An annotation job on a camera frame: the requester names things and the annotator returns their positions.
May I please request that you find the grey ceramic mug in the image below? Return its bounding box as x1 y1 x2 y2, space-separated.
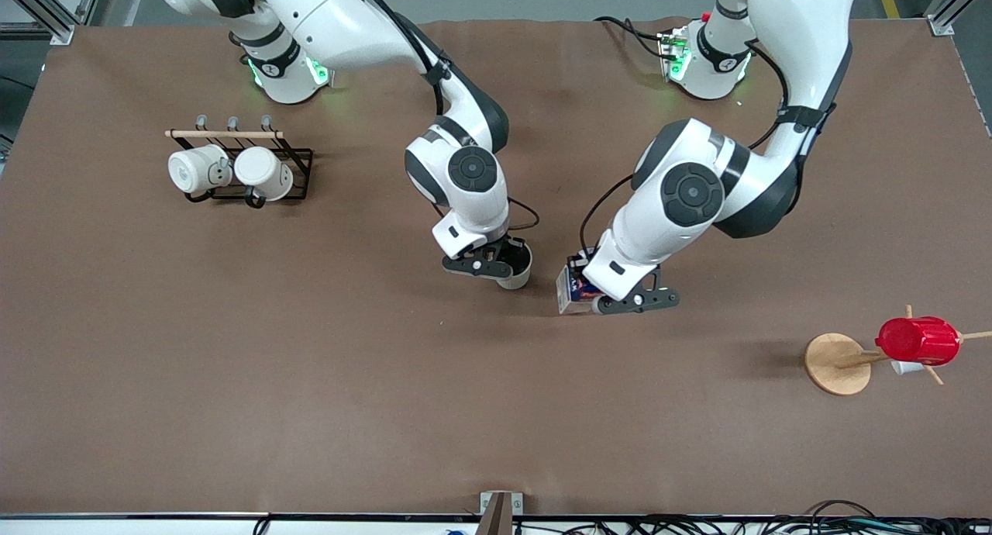
496 239 534 291

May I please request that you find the white mug with round print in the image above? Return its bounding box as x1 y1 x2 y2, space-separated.
167 144 233 195

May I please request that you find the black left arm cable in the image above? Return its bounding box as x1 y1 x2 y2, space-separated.
581 39 791 249

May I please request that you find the red ribbed plastic cup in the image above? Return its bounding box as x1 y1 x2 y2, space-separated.
876 316 962 367

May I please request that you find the black base cable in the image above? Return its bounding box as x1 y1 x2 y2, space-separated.
594 16 669 60

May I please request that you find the plain white mug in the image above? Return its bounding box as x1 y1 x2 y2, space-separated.
233 147 295 202

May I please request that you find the black cable bundle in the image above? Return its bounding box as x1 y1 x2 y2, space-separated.
511 500 992 535

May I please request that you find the black wire mug rack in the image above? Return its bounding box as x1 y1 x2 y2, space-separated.
164 115 314 209

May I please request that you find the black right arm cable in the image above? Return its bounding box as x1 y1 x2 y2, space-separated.
349 0 541 232

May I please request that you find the blue white milk carton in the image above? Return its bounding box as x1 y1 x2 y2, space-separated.
556 254 613 316

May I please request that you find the aluminium frame profile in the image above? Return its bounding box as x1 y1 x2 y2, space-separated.
926 0 992 37
0 0 105 46

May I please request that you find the wooden mug tree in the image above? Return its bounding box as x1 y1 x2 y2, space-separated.
804 304 992 397

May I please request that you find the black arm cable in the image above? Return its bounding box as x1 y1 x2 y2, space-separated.
581 39 791 249
349 0 541 232

